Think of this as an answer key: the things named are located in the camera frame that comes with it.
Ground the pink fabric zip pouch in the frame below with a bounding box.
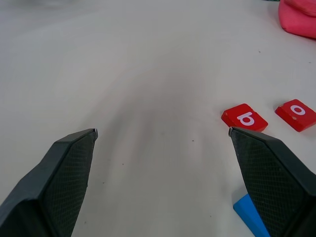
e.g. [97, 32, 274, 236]
[278, 0, 316, 40]

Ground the blue tile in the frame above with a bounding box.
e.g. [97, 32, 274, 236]
[233, 194, 272, 237]

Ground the red letter tile o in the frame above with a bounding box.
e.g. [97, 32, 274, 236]
[275, 99, 316, 133]

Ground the red letter b block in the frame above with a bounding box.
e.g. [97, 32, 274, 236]
[221, 103, 269, 133]

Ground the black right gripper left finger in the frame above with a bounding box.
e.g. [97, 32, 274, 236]
[0, 128, 99, 237]

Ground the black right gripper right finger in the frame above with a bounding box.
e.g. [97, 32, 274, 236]
[228, 126, 316, 237]

